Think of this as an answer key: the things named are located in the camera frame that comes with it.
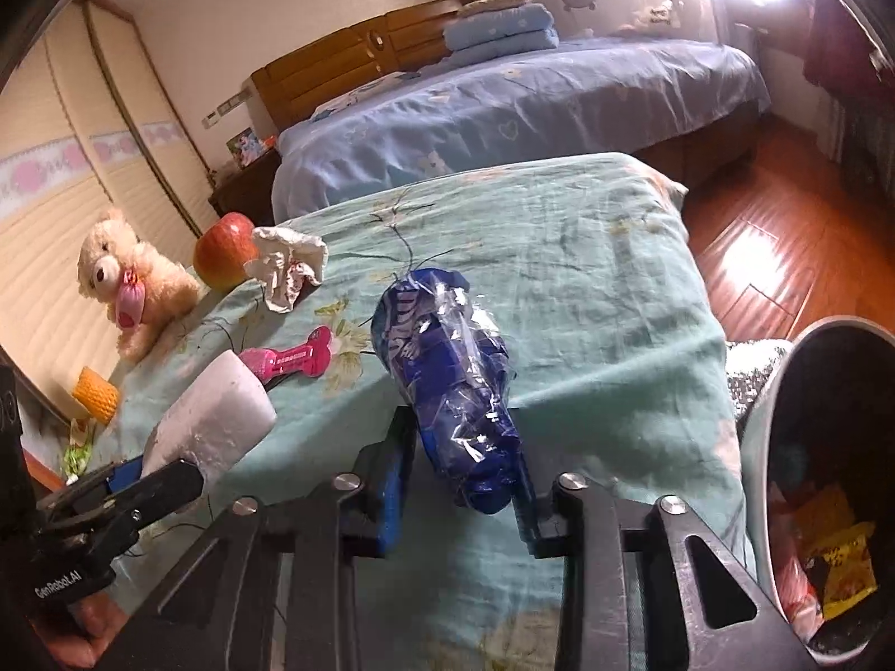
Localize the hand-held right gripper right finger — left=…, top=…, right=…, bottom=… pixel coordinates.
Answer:
left=509, top=443, right=827, bottom=671

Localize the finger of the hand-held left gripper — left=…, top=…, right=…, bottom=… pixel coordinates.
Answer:
left=70, top=460, right=208, bottom=539
left=38, top=457, right=149, bottom=508

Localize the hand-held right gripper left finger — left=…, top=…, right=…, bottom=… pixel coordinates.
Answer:
left=105, top=405, right=421, bottom=671

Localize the white foam block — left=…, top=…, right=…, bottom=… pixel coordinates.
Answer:
left=140, top=351, right=278, bottom=497

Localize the blue plastic wrapper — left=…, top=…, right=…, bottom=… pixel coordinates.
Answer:
left=370, top=267, right=524, bottom=514

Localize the round grey trash bin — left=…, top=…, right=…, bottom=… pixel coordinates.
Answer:
left=737, top=318, right=895, bottom=671

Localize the yellow snack wrapper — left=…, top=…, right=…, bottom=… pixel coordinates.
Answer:
left=800, top=485, right=878, bottom=620

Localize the person's left hand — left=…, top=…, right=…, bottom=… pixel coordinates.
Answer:
left=52, top=590, right=135, bottom=669

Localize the green snack wrapper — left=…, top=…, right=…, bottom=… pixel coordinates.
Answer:
left=62, top=426, right=95, bottom=480

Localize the pink plastic toy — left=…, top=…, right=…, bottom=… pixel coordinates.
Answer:
left=238, top=326, right=331, bottom=385

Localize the cream teddy bear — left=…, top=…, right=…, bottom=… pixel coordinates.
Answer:
left=77, top=208, right=200, bottom=363

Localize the red apple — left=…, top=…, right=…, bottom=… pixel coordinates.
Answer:
left=194, top=213, right=258, bottom=292

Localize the teal floral blanket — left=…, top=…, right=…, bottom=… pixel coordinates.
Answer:
left=59, top=152, right=760, bottom=671

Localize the crumpled white tissue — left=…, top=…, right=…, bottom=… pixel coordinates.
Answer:
left=243, top=225, right=328, bottom=313

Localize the silver foil mat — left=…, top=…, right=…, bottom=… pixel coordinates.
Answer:
left=727, top=339, right=791, bottom=422

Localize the pink plastic bag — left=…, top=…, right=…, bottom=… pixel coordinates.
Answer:
left=772, top=538, right=826, bottom=637

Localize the dark wooden nightstand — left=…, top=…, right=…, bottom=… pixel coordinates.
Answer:
left=210, top=150, right=281, bottom=228

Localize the sliding door wardrobe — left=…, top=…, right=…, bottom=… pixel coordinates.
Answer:
left=0, top=0, right=218, bottom=427

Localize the bed with blue sheet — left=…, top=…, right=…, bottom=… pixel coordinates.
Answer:
left=271, top=38, right=770, bottom=225

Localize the wooden headboard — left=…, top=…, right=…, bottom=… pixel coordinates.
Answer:
left=250, top=0, right=477, bottom=134

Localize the folded blue quilt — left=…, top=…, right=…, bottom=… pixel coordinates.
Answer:
left=444, top=0, right=559, bottom=53

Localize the dark red hanging coat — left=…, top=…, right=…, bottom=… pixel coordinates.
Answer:
left=804, top=0, right=895, bottom=88

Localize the photo frame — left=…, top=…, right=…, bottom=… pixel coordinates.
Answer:
left=225, top=127, right=265, bottom=169

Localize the wall switch panel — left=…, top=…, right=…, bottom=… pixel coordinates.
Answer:
left=202, top=87, right=246, bottom=127

